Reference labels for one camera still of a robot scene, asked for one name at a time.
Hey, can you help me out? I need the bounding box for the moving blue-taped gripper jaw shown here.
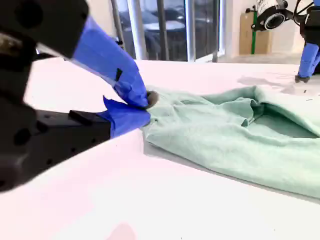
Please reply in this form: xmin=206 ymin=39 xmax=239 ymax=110
xmin=294 ymin=42 xmax=320 ymax=84
xmin=0 ymin=0 xmax=160 ymax=109

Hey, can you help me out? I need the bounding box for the fixed blue-taped gripper jaw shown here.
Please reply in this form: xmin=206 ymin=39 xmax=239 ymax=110
xmin=34 ymin=95 xmax=152 ymax=175
xmin=311 ymin=47 xmax=320 ymax=76

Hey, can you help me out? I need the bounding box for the pale green T-shirt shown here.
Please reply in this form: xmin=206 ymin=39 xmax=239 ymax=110
xmin=143 ymin=84 xmax=320 ymax=200

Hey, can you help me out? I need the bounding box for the thin grey pole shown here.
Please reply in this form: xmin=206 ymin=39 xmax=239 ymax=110
xmin=110 ymin=0 xmax=126 ymax=52

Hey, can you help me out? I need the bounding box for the brown cardboard box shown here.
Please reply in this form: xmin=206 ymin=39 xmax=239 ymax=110
xmin=239 ymin=12 xmax=274 ymax=55

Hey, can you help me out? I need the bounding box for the green pole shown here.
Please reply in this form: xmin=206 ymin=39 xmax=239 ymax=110
xmin=250 ymin=0 xmax=259 ymax=55

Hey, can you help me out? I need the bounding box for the arm camera cable black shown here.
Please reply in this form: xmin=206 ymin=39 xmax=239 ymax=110
xmin=291 ymin=0 xmax=316 ymax=25

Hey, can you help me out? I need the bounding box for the arm camera box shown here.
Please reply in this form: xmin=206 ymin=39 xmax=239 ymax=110
xmin=255 ymin=0 xmax=293 ymax=32

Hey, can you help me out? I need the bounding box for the white window post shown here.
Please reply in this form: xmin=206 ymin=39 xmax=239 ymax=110
xmin=184 ymin=0 xmax=197 ymax=62
xmin=126 ymin=0 xmax=147 ymax=61

